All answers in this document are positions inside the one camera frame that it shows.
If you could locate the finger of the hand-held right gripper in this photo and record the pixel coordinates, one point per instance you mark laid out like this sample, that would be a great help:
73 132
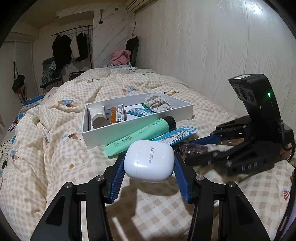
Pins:
203 157
208 139

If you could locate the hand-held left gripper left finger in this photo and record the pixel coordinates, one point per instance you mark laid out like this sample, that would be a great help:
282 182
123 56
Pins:
118 178

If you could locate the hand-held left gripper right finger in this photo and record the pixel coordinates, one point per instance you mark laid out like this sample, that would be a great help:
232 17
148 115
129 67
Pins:
182 178

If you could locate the clear purple hair clip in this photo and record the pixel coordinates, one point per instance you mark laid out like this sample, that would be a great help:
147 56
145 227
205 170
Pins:
192 149

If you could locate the blue snack packet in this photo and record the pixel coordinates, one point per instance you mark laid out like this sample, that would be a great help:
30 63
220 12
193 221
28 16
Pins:
178 134
138 112

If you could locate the white earbud case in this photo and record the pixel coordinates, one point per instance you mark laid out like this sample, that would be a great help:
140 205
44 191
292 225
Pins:
148 162

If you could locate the white cardboard box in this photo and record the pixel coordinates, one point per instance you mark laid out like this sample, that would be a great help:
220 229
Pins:
97 136

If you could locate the green tube with black cap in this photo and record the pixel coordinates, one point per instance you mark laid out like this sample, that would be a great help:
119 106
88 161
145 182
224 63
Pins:
138 134

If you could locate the floral fabric scrunchie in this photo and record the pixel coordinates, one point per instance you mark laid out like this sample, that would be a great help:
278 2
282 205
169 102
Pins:
159 104

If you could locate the orange snack bar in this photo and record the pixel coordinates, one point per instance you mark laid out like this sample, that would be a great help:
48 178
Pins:
116 114

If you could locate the small white bottle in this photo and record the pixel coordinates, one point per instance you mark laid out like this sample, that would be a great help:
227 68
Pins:
98 115

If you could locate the green snack packet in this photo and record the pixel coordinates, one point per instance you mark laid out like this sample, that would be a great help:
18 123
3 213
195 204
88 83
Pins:
145 106

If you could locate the light patterned pillow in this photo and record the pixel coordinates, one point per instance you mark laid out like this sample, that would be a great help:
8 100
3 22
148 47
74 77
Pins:
120 67

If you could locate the cartoon print bedsheet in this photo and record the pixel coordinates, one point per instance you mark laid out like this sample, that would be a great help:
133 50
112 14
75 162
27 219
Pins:
11 143

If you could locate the blue striped flat pack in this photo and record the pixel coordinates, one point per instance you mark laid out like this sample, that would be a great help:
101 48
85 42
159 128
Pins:
33 100

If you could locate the pink crumpled cloth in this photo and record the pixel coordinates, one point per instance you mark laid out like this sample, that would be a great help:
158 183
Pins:
120 58

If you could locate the chair piled with clothes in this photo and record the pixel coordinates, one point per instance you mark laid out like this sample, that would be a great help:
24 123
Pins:
49 74

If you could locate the black hanging garment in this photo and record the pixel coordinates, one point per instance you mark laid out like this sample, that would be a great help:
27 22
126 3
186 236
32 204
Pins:
82 46
61 51

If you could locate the white hanging garment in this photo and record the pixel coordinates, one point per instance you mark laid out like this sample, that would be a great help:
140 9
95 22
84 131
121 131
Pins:
74 48

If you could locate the black hanging bag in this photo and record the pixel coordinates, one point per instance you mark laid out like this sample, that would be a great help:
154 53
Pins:
19 83

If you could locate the white air conditioner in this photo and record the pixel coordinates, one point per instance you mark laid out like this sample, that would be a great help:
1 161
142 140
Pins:
141 5

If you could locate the black clothes rack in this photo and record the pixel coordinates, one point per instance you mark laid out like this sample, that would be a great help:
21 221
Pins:
71 31

